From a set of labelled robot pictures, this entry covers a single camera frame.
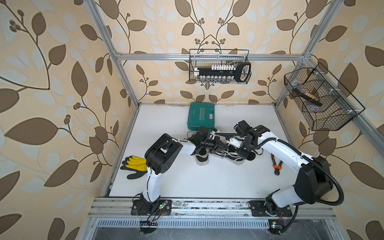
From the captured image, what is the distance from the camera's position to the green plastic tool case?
3.47ft

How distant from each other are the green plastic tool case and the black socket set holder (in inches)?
11.2

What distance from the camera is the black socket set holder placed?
2.71ft

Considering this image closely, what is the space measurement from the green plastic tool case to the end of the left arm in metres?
0.19

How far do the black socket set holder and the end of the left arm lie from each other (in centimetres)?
33

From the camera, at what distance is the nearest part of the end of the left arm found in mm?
773
